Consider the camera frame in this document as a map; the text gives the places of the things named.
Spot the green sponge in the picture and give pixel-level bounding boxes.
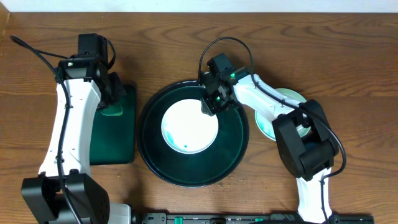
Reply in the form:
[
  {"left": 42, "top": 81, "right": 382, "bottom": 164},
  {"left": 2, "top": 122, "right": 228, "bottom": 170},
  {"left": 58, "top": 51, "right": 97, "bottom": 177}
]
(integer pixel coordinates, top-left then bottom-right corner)
[{"left": 101, "top": 103, "right": 123, "bottom": 116}]

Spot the white plate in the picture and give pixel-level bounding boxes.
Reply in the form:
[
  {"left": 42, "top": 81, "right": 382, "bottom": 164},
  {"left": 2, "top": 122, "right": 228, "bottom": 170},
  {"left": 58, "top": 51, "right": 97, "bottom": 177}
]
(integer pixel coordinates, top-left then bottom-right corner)
[{"left": 161, "top": 99, "right": 219, "bottom": 154}]

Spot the pale green plate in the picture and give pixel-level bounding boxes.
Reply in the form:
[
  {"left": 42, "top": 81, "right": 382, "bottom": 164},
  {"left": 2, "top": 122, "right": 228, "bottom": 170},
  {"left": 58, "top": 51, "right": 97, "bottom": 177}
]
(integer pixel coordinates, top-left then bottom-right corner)
[{"left": 254, "top": 88, "right": 310, "bottom": 141}]

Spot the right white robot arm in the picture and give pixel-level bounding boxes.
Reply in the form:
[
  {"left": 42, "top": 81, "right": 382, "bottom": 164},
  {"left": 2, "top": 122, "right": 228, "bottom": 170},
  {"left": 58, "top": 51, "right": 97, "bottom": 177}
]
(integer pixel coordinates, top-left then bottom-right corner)
[{"left": 198, "top": 70, "right": 344, "bottom": 223}]

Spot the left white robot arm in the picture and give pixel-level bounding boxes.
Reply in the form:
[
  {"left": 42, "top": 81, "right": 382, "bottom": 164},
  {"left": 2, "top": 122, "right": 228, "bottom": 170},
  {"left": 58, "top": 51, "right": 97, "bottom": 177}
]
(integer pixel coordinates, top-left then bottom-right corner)
[{"left": 21, "top": 58, "right": 133, "bottom": 223}]

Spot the rectangular dark green tray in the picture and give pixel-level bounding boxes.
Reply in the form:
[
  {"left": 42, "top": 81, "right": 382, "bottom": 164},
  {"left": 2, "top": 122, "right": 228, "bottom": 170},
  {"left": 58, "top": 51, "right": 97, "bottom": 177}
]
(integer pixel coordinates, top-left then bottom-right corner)
[{"left": 90, "top": 85, "right": 137, "bottom": 166}]

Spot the round dark green tray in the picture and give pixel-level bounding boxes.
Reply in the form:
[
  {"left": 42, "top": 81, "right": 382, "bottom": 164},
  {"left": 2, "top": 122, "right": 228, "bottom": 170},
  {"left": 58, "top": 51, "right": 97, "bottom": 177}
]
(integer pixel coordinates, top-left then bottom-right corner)
[{"left": 136, "top": 80, "right": 249, "bottom": 187}]

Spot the right black cable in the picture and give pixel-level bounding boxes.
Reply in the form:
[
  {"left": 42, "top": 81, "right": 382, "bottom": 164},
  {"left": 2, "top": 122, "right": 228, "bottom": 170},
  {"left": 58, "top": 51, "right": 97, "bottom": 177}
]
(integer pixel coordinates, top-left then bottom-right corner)
[{"left": 197, "top": 36, "right": 348, "bottom": 224}]

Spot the black cable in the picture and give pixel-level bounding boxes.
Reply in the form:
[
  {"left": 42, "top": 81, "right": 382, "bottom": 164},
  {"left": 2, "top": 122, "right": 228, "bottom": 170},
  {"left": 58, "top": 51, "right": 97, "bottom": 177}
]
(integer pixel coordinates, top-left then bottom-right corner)
[
  {"left": 197, "top": 36, "right": 348, "bottom": 224},
  {"left": 10, "top": 34, "right": 117, "bottom": 224}
]

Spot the left black cable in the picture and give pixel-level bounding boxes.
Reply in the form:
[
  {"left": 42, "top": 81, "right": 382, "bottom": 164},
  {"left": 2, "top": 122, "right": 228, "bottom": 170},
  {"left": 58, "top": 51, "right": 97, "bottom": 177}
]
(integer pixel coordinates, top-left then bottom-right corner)
[{"left": 10, "top": 34, "right": 117, "bottom": 224}]

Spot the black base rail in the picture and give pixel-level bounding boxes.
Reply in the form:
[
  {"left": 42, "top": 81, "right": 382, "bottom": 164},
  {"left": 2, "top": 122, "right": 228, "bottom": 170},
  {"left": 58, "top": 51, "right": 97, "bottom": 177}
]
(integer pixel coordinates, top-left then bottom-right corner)
[{"left": 137, "top": 213, "right": 375, "bottom": 224}]

